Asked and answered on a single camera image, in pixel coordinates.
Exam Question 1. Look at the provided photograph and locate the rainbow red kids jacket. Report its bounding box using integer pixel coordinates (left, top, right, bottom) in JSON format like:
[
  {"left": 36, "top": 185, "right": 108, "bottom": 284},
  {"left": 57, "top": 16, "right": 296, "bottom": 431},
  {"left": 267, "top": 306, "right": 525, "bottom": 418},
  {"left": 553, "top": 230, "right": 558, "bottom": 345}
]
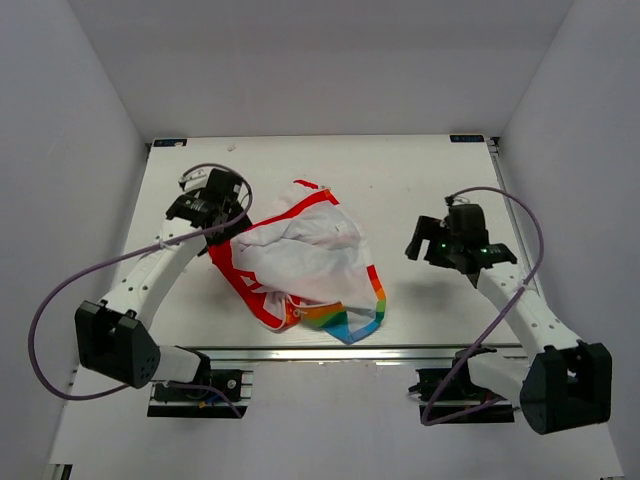
[{"left": 208, "top": 179, "right": 386, "bottom": 345}]

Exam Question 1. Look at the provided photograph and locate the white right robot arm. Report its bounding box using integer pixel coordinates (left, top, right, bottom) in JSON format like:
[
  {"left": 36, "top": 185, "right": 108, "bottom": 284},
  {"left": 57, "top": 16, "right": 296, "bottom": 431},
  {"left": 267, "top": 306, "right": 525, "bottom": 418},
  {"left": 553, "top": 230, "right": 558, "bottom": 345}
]
[{"left": 415, "top": 204, "right": 613, "bottom": 435}]

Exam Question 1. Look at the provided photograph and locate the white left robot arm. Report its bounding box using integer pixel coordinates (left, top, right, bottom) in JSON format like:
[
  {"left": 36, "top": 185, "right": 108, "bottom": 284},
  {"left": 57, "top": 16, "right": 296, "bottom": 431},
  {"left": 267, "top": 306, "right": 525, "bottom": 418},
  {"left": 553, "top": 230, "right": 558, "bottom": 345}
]
[{"left": 75, "top": 164, "right": 387, "bottom": 399}]

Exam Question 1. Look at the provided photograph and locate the left blue corner label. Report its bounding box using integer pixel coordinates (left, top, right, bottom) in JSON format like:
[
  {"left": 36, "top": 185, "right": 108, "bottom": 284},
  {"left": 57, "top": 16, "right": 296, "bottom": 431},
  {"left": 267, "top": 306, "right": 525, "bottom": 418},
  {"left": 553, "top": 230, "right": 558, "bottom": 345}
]
[{"left": 152, "top": 138, "right": 187, "bottom": 148}]

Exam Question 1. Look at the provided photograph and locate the blue corner label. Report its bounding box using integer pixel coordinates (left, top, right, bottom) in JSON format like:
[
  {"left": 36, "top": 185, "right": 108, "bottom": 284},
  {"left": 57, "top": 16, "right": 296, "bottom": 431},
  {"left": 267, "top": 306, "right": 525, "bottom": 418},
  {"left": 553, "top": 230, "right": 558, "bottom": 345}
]
[
  {"left": 152, "top": 138, "right": 187, "bottom": 148},
  {"left": 449, "top": 134, "right": 485, "bottom": 143}
]

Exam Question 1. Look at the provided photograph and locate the right blue corner label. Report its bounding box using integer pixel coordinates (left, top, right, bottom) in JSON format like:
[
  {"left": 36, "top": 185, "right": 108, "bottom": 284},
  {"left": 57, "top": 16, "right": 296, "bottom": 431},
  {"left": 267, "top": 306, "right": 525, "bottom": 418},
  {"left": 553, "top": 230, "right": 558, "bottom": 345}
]
[{"left": 449, "top": 134, "right": 485, "bottom": 143}]

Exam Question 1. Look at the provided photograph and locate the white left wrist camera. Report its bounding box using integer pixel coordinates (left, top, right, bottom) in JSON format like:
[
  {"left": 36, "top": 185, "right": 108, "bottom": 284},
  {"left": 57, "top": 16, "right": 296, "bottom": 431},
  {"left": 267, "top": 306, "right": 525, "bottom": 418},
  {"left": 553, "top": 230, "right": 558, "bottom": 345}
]
[{"left": 178, "top": 168, "right": 210, "bottom": 193}]

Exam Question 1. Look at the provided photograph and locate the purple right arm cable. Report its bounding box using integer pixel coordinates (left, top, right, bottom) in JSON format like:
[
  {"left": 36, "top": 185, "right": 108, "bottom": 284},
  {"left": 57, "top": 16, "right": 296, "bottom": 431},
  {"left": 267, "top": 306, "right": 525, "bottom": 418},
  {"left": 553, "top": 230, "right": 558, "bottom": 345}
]
[{"left": 419, "top": 186, "right": 544, "bottom": 426}]

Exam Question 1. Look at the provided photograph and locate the aluminium right side rail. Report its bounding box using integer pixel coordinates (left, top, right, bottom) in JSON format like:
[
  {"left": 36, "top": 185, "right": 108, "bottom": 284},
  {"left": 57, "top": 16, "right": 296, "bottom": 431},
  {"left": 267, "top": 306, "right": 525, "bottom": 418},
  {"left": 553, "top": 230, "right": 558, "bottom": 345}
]
[{"left": 486, "top": 137, "right": 538, "bottom": 272}]

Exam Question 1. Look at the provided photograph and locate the aluminium rail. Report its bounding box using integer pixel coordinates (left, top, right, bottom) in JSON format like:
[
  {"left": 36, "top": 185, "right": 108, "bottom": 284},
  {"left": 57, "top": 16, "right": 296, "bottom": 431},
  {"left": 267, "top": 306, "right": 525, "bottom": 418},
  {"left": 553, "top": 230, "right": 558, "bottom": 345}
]
[
  {"left": 187, "top": 344, "right": 531, "bottom": 363},
  {"left": 486, "top": 137, "right": 538, "bottom": 272}
]

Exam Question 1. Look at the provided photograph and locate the aluminium front rail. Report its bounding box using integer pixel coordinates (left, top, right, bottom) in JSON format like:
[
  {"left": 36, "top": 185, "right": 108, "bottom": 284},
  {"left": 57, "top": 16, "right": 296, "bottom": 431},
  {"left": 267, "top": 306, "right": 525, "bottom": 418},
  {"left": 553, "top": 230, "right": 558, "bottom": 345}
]
[{"left": 187, "top": 344, "right": 531, "bottom": 363}]

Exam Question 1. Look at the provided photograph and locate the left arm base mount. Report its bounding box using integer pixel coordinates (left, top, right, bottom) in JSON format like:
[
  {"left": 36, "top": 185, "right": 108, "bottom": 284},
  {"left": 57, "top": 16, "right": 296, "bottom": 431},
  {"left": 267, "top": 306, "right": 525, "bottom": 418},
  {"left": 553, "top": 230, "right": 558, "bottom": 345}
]
[{"left": 147, "top": 369, "right": 254, "bottom": 420}]

